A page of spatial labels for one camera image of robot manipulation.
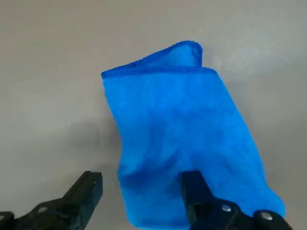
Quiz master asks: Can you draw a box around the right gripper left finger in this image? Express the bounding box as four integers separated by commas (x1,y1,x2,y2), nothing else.
0,170,104,230

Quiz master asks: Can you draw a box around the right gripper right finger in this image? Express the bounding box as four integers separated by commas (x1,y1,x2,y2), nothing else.
181,170,296,230

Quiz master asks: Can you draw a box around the blue microfibre cloth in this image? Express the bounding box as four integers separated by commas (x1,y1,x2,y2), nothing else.
100,40,286,228

